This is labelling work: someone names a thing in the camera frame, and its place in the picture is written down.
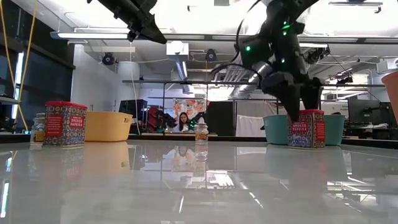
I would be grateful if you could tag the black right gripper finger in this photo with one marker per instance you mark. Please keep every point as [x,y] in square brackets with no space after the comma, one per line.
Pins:
[289,99]
[311,96]

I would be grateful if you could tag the red-lidded smoked paprika tin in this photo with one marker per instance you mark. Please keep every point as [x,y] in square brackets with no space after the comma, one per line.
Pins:
[306,133]
[63,127]

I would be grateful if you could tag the black background robot arm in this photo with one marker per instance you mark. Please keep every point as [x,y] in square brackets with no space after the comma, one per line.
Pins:
[168,119]
[196,119]

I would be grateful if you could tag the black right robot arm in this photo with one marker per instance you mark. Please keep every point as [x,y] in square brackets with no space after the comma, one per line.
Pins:
[289,40]

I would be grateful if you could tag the black round ceiling device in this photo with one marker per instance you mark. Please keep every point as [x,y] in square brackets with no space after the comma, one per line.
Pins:
[211,55]
[108,59]

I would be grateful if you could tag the teal plastic bin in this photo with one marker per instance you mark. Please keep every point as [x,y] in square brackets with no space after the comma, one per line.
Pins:
[275,130]

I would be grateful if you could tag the white ceiling box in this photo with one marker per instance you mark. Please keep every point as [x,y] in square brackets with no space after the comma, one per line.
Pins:
[177,48]

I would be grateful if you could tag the white sheet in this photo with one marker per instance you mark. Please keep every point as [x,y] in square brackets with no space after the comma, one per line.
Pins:
[252,124]

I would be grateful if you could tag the black background monitor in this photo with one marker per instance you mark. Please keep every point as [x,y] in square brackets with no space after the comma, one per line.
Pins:
[360,109]

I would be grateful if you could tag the black background rack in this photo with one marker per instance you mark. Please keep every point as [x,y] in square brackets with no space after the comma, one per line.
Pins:
[174,82]

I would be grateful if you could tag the black crate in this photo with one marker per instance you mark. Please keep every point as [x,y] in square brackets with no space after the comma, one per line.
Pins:
[133,109]

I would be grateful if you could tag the orange plastic bin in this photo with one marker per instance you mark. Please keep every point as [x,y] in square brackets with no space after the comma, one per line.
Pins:
[392,93]

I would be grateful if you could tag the red object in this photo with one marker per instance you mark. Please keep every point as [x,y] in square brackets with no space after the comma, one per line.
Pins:
[155,119]

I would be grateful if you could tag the colourful floral poster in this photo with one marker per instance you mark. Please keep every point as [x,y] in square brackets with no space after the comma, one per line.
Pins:
[189,105]

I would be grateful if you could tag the yellow plastic bin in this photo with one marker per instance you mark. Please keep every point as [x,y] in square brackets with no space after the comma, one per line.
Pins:
[107,127]

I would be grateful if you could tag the person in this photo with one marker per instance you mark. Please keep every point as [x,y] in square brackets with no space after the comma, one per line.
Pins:
[183,123]

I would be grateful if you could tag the ceiling track light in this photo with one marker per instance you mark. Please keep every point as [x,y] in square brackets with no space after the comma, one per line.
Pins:
[354,3]

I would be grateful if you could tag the silver ventilation duct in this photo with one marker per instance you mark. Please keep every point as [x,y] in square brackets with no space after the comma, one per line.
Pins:
[245,90]

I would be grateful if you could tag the black ceiling camera rig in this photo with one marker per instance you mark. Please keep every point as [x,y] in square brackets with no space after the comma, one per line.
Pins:
[320,54]
[345,80]

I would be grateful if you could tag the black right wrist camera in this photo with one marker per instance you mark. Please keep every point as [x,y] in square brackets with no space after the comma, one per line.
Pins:
[253,51]

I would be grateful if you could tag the black overhead frame bar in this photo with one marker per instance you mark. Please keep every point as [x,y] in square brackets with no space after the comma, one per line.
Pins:
[202,38]

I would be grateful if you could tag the black aluminium table frame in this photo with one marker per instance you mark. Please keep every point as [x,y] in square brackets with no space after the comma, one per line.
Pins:
[236,138]

